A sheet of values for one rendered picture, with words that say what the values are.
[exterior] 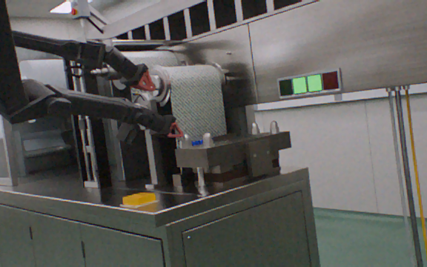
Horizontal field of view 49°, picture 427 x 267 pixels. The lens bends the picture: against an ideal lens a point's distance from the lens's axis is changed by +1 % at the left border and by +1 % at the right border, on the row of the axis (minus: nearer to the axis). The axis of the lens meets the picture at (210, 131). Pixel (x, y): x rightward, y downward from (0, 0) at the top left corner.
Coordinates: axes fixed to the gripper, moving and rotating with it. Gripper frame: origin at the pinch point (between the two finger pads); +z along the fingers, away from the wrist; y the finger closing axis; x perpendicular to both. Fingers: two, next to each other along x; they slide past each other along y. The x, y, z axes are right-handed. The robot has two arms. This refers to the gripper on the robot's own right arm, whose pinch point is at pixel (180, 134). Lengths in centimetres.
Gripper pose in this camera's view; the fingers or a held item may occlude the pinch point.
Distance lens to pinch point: 159.4
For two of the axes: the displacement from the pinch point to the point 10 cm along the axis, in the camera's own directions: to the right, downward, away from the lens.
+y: 6.6, -0.4, -7.5
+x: 2.5, -9.3, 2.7
